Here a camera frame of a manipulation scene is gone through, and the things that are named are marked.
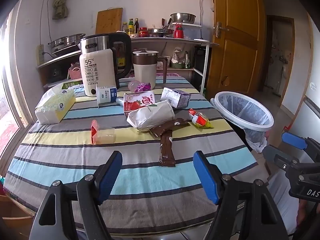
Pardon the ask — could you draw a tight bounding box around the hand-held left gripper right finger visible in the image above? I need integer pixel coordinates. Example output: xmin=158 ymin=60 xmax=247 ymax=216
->
xmin=193 ymin=151 xmax=292 ymax=240

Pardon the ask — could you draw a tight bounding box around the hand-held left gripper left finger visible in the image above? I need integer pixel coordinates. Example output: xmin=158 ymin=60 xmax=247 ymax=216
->
xmin=30 ymin=151 xmax=123 ymax=240

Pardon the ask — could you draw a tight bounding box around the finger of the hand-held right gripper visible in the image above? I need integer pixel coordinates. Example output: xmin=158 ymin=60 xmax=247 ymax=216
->
xmin=262 ymin=144 xmax=309 ymax=178
xmin=281 ymin=132 xmax=320 ymax=155

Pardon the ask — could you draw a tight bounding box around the white trash bin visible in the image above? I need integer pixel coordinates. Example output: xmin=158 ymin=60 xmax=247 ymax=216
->
xmin=210 ymin=91 xmax=274 ymax=154

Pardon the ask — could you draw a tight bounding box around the clear cup with red lid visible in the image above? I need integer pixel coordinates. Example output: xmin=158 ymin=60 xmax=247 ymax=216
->
xmin=91 ymin=119 xmax=116 ymax=145

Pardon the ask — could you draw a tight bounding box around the brown coffee sachet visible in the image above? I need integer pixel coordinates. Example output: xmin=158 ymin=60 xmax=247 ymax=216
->
xmin=166 ymin=118 xmax=191 ymax=132
xmin=149 ymin=126 xmax=167 ymax=138
xmin=159 ymin=131 xmax=176 ymax=167

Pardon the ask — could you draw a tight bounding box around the red yellow snack wrapper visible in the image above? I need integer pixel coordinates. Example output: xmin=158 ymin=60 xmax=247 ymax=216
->
xmin=188 ymin=108 xmax=215 ymax=129

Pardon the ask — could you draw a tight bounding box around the white paper bag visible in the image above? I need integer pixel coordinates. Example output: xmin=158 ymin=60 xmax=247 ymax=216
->
xmin=127 ymin=100 xmax=175 ymax=132

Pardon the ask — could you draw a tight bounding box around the strawberry milk carton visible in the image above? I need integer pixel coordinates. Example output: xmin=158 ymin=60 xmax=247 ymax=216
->
xmin=123 ymin=92 xmax=156 ymax=112

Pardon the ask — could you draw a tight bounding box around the white blue yogurt cup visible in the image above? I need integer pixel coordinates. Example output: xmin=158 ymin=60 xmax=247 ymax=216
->
xmin=96 ymin=86 xmax=117 ymax=107

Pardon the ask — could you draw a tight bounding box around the white purple carton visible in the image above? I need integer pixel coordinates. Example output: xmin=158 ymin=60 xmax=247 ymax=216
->
xmin=160 ymin=87 xmax=192 ymax=108

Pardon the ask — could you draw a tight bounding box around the purple snack packet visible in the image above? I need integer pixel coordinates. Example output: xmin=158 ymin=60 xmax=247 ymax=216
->
xmin=134 ymin=82 xmax=152 ymax=93

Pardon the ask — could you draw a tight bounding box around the person's leg in grey trousers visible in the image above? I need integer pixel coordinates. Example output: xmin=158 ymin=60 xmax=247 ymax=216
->
xmin=266 ymin=170 xmax=300 ymax=233

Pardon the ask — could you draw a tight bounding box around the clear plastic bin liner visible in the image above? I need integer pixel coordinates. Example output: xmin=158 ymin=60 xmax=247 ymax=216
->
xmin=212 ymin=94 xmax=272 ymax=154

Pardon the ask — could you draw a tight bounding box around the yellow white tissue pack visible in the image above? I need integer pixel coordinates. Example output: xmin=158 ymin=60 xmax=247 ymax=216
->
xmin=34 ymin=89 xmax=76 ymax=125

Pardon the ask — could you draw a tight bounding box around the green box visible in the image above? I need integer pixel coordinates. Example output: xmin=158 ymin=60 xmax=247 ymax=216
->
xmin=61 ymin=78 xmax=84 ymax=90

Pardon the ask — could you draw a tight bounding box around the wooden door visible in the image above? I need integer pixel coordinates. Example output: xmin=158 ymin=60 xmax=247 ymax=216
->
xmin=207 ymin=0 xmax=265 ymax=95

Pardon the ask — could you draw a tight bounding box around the pink basket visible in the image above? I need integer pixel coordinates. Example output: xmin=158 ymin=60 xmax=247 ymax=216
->
xmin=68 ymin=64 xmax=83 ymax=80

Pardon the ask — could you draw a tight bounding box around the brown cream jug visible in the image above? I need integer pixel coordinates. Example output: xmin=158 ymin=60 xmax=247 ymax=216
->
xmin=132 ymin=50 xmax=168 ymax=90

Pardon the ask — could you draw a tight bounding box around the steel electric kettle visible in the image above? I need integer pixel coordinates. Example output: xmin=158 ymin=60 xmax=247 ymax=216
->
xmin=79 ymin=32 xmax=132 ymax=97

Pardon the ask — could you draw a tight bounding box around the dark appliance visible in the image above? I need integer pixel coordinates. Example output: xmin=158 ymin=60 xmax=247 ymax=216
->
xmin=39 ymin=56 xmax=82 ymax=87

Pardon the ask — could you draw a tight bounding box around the white plastic bag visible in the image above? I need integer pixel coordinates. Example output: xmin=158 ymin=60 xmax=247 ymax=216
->
xmin=171 ymin=46 xmax=192 ymax=64

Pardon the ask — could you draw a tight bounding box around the white kitchen shelf rack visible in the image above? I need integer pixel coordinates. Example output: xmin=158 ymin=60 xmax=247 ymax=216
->
xmin=36 ymin=36 xmax=219 ymax=95

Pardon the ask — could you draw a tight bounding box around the yellow power strip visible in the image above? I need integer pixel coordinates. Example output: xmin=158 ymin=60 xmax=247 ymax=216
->
xmin=37 ymin=44 xmax=45 ymax=65

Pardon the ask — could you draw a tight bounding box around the steel steamer pot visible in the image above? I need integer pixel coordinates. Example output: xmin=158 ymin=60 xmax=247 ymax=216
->
xmin=47 ymin=33 xmax=86 ymax=52

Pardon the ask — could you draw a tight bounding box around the white plastic container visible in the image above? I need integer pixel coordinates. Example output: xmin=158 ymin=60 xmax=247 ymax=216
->
xmin=171 ymin=22 xmax=202 ymax=40

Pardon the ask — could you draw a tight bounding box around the steel frying pan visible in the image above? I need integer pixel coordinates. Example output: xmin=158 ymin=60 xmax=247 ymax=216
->
xmin=148 ymin=28 xmax=175 ymax=38

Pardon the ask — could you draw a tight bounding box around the bamboo cutting board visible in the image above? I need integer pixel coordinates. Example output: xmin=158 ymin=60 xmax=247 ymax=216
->
xmin=95 ymin=7 xmax=123 ymax=35

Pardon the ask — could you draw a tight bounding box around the steel mixing bowl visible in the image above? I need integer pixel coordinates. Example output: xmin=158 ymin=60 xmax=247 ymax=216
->
xmin=170 ymin=12 xmax=197 ymax=24

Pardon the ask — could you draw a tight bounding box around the metal door handle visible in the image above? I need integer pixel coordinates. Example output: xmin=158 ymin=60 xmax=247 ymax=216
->
xmin=214 ymin=22 xmax=230 ymax=38

